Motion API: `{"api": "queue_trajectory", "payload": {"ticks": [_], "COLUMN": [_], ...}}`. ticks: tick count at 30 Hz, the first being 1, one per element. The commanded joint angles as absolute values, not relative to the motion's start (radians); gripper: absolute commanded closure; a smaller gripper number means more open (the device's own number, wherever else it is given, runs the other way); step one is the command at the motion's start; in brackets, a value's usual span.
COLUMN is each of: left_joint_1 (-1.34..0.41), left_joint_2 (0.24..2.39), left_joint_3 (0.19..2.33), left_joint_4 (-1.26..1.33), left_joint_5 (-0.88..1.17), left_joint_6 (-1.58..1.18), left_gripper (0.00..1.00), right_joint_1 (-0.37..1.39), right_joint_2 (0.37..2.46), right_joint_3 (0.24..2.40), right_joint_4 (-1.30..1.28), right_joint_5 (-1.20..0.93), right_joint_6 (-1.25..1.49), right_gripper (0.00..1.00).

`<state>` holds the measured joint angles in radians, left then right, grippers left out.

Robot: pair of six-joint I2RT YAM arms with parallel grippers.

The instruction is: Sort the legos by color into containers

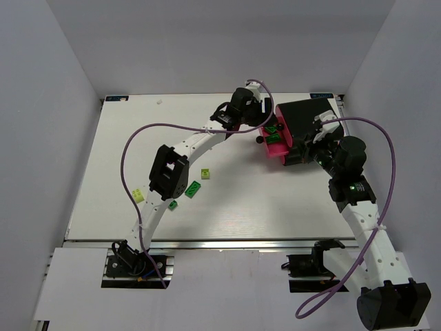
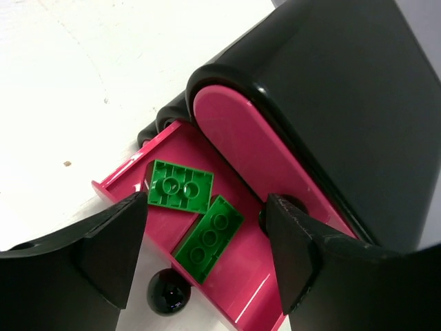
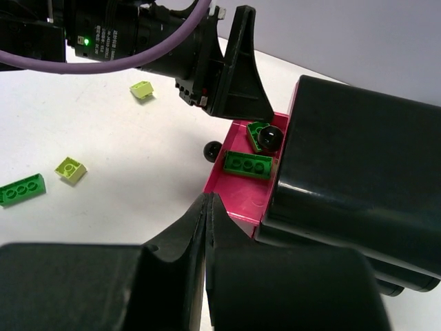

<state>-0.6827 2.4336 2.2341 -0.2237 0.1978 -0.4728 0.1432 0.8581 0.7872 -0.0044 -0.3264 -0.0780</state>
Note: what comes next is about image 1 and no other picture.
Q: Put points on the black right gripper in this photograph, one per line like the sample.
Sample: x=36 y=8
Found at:
x=301 y=148

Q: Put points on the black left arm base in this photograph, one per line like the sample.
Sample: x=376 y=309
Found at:
x=126 y=268

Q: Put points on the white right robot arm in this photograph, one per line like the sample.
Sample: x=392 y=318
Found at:
x=387 y=295

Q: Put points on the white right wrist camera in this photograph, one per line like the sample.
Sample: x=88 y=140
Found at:
x=326 y=123

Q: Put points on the blue label sticker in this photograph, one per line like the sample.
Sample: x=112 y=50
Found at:
x=321 y=95
x=116 y=98

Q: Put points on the right blue label sticker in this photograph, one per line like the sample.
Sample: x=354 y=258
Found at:
x=321 y=95

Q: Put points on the left blue label sticker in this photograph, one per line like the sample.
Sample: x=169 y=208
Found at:
x=116 y=98

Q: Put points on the pale yellow flat lego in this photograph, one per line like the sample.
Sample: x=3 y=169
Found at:
x=138 y=195

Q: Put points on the pink top drawer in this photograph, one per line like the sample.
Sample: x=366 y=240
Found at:
x=285 y=129

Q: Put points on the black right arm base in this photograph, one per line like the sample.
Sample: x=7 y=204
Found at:
x=307 y=272

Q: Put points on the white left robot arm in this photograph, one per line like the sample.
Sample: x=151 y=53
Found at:
x=170 y=170

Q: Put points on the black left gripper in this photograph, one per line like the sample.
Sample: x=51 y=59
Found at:
x=267 y=112

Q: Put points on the green upturned long lego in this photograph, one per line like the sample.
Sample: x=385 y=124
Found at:
x=192 y=189

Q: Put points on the black drawer cabinet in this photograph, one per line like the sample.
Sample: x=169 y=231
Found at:
x=299 y=116

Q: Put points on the green eight-stud lego plate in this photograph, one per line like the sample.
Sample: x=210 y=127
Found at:
x=272 y=138

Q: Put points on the green upturned square lego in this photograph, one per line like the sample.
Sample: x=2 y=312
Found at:
x=173 y=205

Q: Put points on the light green square lego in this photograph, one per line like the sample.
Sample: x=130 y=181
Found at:
x=205 y=174

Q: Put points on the aluminium front rail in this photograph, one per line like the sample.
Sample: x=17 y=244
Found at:
x=216 y=245

